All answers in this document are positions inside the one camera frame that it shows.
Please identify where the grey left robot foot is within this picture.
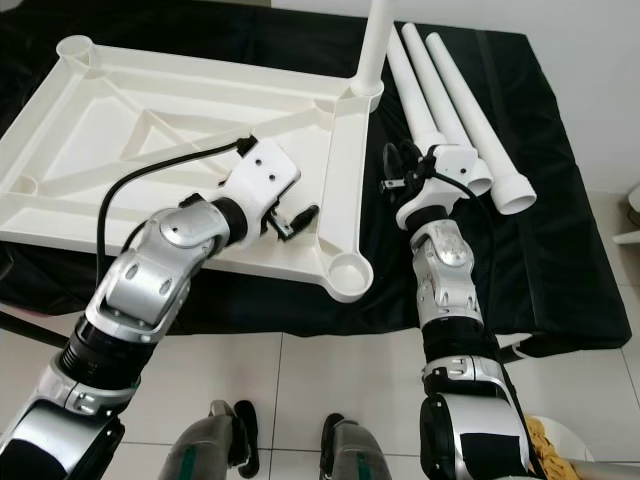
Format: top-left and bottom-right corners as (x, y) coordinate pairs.
(175, 400), (256, 480)

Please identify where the black table cloth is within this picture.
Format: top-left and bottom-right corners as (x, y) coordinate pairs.
(0, 0), (631, 353)

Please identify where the white plastic table leg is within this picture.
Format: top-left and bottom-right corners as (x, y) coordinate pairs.
(425, 32), (539, 214)
(353, 0), (398, 99)
(388, 40), (449, 151)
(402, 22), (494, 197)

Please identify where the grey robot foot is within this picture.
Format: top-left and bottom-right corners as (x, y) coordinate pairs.
(320, 413), (401, 480)
(175, 400), (256, 480)

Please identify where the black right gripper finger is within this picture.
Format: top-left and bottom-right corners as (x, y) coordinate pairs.
(380, 140), (407, 197)

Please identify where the grey right robot foot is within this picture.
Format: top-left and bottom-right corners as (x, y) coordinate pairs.
(320, 413), (401, 480)

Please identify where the white plastic table top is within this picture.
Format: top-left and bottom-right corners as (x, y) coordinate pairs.
(0, 35), (386, 303)

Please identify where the white plastic chair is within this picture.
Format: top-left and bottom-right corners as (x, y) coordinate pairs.
(612, 185), (640, 246)

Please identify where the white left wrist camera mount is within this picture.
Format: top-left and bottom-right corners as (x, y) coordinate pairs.
(225, 138), (301, 236)

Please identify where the yellow crumpled cloth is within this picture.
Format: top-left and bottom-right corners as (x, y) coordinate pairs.
(525, 420), (571, 473)

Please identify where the white round plate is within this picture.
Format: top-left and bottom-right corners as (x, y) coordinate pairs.
(525, 415), (596, 480)

